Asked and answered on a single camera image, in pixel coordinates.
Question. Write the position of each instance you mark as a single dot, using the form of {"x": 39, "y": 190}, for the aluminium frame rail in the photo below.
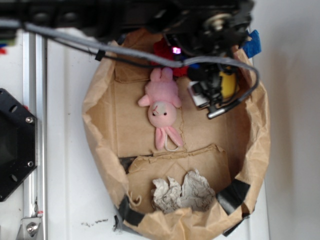
{"x": 35, "y": 98}

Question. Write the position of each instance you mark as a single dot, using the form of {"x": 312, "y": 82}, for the white plastic tray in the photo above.
{"x": 79, "y": 206}

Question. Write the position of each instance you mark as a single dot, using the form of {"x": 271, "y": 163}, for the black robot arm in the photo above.
{"x": 103, "y": 20}

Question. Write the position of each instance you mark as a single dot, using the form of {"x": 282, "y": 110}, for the red paper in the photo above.
{"x": 162, "y": 49}

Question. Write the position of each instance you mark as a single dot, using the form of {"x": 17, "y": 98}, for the yellow sponge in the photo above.
{"x": 229, "y": 84}

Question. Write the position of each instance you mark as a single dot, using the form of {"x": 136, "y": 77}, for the crumpled white paper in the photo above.
{"x": 195, "y": 193}

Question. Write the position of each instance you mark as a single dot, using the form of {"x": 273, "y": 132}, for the brown paper bag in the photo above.
{"x": 231, "y": 151}

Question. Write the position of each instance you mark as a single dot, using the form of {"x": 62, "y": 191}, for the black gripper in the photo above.
{"x": 203, "y": 27}

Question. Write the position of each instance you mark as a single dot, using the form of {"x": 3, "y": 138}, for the metal corner bracket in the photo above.
{"x": 31, "y": 228}

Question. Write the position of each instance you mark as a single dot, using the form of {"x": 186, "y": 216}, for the pink plush bunny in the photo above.
{"x": 161, "y": 96}

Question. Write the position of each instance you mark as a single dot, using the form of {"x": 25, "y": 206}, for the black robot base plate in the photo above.
{"x": 17, "y": 144}

